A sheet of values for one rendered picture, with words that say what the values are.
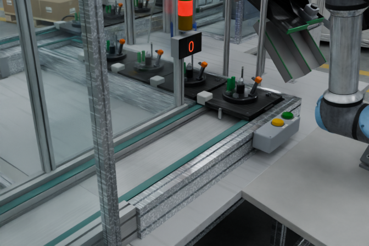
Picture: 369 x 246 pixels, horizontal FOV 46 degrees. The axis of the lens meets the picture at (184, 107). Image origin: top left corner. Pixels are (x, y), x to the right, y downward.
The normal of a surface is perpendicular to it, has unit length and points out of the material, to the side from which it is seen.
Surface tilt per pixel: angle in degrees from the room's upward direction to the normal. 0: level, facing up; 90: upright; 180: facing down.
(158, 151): 0
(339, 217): 0
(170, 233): 0
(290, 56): 45
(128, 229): 90
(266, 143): 90
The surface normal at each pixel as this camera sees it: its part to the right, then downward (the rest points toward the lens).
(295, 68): 0.45, -0.40
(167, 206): 0.76, 0.28
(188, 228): 0.00, -0.90
